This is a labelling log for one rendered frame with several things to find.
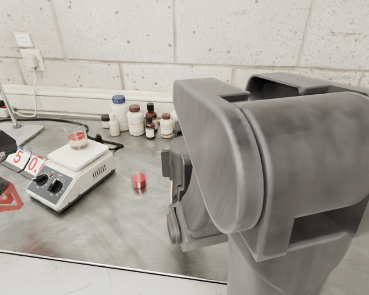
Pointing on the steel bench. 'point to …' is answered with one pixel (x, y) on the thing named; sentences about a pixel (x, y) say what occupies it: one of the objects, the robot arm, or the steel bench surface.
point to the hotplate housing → (79, 180)
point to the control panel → (50, 184)
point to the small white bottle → (113, 125)
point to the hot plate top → (70, 158)
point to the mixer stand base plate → (29, 131)
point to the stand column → (3, 93)
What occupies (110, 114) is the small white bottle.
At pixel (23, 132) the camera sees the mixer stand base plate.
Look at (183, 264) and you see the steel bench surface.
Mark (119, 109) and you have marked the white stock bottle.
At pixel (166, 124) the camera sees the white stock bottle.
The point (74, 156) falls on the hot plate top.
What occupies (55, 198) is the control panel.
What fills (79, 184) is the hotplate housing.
